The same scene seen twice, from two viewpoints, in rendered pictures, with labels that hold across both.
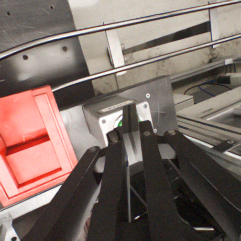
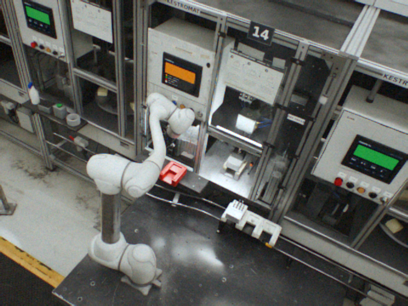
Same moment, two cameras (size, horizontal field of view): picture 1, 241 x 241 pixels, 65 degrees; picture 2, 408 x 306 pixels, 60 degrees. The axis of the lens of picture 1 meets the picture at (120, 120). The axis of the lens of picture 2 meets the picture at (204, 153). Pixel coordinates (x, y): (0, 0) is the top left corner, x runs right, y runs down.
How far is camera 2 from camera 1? 2.15 m
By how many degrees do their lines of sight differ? 25
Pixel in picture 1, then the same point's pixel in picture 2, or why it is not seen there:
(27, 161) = (176, 170)
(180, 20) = (44, 206)
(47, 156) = (173, 167)
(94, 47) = not seen: hidden behind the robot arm
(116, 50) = not seen: hidden behind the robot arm
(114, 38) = not seen: hidden behind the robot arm
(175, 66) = (78, 189)
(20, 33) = (149, 214)
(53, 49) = (145, 204)
